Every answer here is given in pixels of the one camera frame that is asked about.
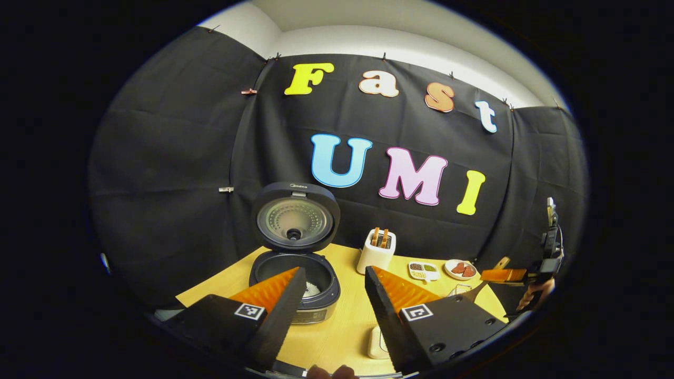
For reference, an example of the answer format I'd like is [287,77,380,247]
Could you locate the black backdrop cloth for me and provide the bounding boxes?
[88,26,589,311]

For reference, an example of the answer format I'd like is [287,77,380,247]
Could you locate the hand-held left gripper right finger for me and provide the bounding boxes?
[364,265,507,373]

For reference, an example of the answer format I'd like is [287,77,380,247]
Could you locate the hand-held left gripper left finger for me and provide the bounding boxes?
[174,266,308,372]

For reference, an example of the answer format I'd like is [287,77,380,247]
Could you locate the white plate with red slices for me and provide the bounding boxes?
[444,259,479,281]

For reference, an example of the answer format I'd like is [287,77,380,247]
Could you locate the dark blue rice cooker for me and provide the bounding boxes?
[249,182,342,325]

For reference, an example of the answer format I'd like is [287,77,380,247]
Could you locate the white toaster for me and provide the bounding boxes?
[356,229,397,275]

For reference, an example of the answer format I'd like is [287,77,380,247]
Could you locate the white divided grain dish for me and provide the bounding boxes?
[408,262,440,283]

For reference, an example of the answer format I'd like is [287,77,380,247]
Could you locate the clear tray of white rice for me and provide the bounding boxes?
[367,325,393,360]

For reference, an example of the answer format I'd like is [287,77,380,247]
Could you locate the wooden spoon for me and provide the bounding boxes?
[463,256,511,303]

